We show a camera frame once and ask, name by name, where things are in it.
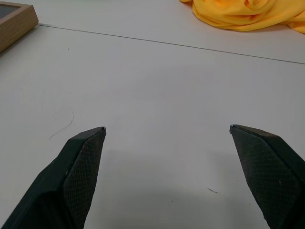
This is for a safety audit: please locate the wooden frame box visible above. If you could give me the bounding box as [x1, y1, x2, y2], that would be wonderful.
[0, 1, 39, 55]

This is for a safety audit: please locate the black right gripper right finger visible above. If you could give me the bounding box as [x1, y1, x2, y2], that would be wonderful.
[229, 124, 305, 229]

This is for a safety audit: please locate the yellow cloth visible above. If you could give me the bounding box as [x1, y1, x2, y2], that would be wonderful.
[179, 0, 305, 35]

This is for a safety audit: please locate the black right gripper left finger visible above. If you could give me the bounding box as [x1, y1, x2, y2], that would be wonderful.
[0, 126, 107, 229]

